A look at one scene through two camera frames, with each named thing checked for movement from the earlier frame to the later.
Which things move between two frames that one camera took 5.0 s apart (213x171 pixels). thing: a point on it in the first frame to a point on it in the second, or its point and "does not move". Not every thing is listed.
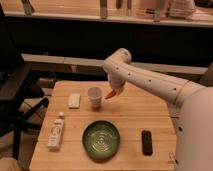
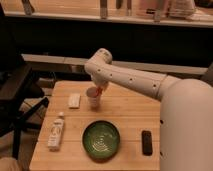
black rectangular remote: [147, 142] does not move
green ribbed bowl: [101, 140] does not move
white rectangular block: [74, 101] does not move
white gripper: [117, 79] to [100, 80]
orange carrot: [112, 94] to [99, 91]
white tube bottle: [56, 133] does not move
